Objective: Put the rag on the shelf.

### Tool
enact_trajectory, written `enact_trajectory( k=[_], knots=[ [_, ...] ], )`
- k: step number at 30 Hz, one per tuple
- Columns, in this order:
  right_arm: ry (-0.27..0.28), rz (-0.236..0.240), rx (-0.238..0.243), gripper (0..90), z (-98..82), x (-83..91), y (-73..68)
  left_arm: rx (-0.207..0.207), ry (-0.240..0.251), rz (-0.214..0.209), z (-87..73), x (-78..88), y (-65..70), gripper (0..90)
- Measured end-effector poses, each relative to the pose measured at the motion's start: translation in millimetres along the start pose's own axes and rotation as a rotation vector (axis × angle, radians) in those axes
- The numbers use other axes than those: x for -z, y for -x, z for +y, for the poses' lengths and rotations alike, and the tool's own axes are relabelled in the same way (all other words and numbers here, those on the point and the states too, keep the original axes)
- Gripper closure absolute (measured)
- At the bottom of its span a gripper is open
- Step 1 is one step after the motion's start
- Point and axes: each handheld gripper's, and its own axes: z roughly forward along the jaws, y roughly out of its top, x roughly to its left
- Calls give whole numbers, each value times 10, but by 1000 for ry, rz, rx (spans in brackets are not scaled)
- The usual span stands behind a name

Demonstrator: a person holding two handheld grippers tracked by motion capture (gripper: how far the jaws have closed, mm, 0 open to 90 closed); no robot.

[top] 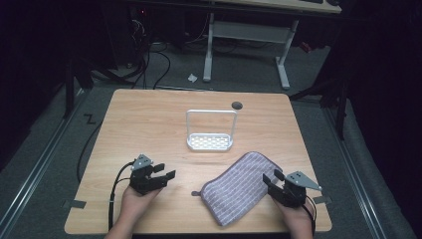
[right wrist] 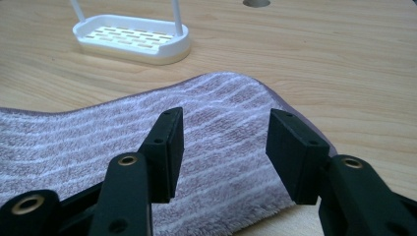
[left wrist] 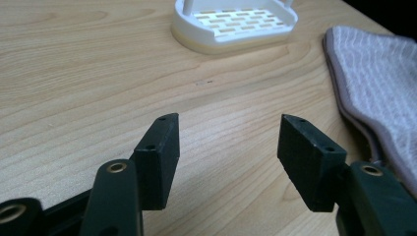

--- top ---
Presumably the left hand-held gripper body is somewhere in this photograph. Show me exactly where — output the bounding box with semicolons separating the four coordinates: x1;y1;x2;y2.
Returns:
128;153;167;196

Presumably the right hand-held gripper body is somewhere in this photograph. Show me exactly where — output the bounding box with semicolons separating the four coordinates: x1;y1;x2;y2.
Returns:
269;170;323;209

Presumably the purple striped cloth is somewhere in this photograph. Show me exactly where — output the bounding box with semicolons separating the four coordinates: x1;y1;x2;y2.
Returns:
191;150;284;228

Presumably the white wire rack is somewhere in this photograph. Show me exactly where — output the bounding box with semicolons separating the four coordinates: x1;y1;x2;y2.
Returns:
185;109;239;152

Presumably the person's right hand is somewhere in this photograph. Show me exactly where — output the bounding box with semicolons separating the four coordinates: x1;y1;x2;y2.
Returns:
272;196;316;233

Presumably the person's left hand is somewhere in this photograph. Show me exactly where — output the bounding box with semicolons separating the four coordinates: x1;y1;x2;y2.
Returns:
116;184;163;230

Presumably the black metal stand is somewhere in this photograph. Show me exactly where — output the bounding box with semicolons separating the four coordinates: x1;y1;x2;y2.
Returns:
288;74;350;141
62;58;96;120

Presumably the black computer tower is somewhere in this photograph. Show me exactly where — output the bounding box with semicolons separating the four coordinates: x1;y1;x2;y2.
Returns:
127;5;152;69

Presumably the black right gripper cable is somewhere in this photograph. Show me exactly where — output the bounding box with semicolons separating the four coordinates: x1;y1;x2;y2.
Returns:
304;194;318;237

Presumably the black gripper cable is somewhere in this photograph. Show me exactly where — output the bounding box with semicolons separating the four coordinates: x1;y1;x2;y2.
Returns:
106;160;134;232
304;194;318;237

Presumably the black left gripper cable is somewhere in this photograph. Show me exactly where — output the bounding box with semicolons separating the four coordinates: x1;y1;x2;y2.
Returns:
106;160;134;232

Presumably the metal floor rail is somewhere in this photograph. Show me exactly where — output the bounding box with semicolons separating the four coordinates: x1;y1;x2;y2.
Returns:
322;106;389;239
0;88;88;233

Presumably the bundle of black cables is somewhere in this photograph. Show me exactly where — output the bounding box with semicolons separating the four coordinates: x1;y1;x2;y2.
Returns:
130;19;213;92

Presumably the white metal desk frame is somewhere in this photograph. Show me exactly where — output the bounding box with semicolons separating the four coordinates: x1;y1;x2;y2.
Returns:
202;0;343;92

